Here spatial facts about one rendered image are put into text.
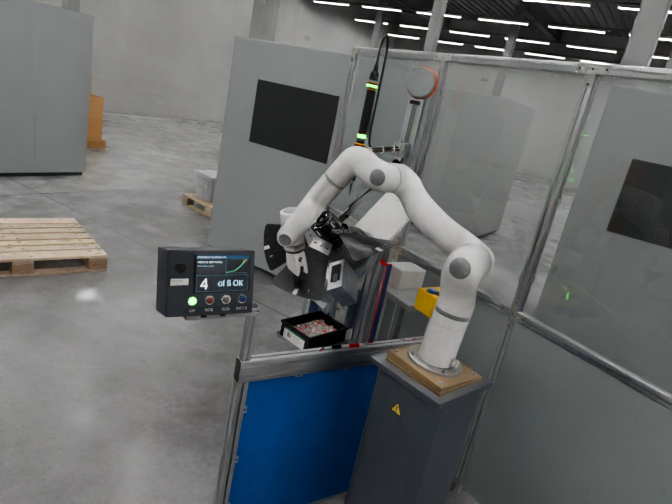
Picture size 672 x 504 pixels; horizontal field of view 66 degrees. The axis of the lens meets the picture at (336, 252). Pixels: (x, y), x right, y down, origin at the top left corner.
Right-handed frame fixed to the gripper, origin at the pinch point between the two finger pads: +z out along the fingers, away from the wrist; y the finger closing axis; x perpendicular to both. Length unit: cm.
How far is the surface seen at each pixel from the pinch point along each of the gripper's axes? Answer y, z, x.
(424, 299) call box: -30, 8, -41
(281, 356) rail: -31.2, 6.8, 23.1
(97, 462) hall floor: 33, 77, 91
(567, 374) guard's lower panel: -70, 38, -83
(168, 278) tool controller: -35, -36, 54
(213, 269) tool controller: -35, -35, 42
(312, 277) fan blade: 1.1, 0.5, -7.2
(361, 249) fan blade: -14.2, -14.0, -21.9
